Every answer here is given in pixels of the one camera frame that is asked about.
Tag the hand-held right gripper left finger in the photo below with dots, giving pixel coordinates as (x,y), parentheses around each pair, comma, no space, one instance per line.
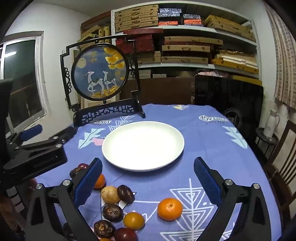
(89,183)

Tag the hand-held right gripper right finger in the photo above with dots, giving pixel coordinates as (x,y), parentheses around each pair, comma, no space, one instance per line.
(207,183)

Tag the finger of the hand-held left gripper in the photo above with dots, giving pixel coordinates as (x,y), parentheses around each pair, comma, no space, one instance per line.
(31,132)
(46,144)

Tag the small orange tangerine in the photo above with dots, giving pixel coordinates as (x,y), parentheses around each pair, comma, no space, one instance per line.
(134,220)
(100,182)

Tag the yellow-brown potato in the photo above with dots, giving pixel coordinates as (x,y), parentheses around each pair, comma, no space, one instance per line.
(109,194)

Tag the dark red plum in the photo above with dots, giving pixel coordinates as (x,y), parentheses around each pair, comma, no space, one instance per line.
(82,166)
(126,234)

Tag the white round plate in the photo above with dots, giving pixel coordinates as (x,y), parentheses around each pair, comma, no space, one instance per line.
(143,146)

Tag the blue printed tablecloth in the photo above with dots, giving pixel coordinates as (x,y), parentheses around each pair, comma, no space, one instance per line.
(208,143)

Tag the large orange mandarin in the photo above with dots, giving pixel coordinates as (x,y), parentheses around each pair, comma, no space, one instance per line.
(170,208)

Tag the small round metal side table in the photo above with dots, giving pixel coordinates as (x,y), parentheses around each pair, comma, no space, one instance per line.
(266,142)

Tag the brown wooden chair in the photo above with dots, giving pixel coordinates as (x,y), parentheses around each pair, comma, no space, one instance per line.
(284,185)

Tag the white thermos jug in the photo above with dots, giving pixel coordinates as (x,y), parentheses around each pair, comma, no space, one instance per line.
(270,126)

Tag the round deer screen black stand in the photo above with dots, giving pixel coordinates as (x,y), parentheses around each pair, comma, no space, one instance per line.
(99,71)

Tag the black ribbed panel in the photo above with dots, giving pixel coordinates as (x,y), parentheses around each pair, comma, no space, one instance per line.
(231,92)

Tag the brown board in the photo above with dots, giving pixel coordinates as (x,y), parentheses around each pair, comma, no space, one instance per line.
(161,90)

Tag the pink cloth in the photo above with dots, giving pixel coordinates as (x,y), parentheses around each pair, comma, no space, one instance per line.
(209,73)

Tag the stack of yellow cream boxes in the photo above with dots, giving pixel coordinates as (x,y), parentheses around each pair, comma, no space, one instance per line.
(238,61)

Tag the stack of flat tan boxes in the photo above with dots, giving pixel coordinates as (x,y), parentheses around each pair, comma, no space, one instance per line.
(187,49)

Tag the stack of red lacquer boxes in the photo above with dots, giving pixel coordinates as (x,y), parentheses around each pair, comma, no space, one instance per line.
(138,41)

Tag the checked beige curtain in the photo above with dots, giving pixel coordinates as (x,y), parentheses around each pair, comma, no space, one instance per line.
(286,69)

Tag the stack of woven tan boxes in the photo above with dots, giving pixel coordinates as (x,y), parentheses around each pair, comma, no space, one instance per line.
(136,18)

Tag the white metal shelf unit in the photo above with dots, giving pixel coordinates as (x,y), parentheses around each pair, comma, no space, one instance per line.
(185,29)

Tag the dark blue patterned boxes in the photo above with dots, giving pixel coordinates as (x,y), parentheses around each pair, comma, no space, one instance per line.
(170,17)

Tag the window with white frame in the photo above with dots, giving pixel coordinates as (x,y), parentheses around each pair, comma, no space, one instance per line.
(20,69)

